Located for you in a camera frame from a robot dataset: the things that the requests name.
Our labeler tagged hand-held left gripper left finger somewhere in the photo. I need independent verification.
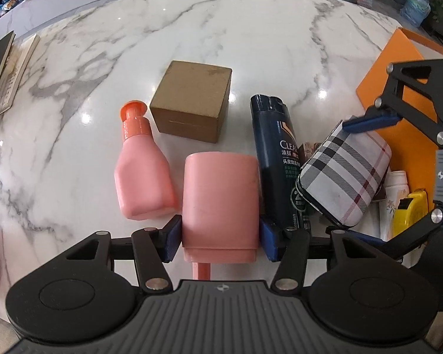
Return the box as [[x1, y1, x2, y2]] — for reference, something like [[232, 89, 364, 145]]
[[61, 214, 183, 291]]

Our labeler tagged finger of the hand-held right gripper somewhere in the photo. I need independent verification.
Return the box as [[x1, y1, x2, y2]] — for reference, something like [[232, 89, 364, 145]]
[[341, 58, 443, 150], [349, 206, 443, 259]]

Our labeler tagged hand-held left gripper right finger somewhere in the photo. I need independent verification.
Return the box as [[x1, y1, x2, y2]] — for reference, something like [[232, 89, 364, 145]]
[[259, 217, 385, 291]]

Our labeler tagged yellow tape measure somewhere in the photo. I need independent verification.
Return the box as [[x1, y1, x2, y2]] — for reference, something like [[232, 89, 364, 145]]
[[391, 190, 429, 240]]

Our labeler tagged orange box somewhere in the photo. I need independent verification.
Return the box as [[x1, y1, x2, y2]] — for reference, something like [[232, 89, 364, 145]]
[[355, 27, 443, 194]]

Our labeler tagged pink plastic cup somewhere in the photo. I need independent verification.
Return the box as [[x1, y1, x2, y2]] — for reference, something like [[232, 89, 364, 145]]
[[181, 154, 262, 281]]

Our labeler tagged plaid glasses case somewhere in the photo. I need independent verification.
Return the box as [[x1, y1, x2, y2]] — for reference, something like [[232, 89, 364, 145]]
[[295, 120, 392, 228]]

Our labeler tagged white floral tube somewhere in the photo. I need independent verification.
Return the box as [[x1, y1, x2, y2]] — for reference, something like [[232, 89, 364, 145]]
[[378, 170, 410, 240]]

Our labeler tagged pink bottle with orange cap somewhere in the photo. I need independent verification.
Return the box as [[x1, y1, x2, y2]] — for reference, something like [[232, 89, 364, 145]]
[[114, 99, 180, 219]]

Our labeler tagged brown printed packet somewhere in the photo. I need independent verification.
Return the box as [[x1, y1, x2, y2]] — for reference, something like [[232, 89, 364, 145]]
[[302, 141, 323, 165]]

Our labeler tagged dark blue shampoo bottle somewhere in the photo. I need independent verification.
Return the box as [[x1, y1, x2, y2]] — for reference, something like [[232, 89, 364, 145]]
[[250, 94, 311, 231]]

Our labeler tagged blue water jug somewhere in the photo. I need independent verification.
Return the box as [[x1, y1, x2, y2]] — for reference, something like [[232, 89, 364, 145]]
[[402, 0, 431, 27]]

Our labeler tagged brown cardboard box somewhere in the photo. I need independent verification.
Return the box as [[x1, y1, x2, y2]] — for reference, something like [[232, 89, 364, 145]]
[[149, 60, 233, 144]]

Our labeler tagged stack of books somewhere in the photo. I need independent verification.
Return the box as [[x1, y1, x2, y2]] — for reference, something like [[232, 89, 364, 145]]
[[0, 34, 41, 125]]

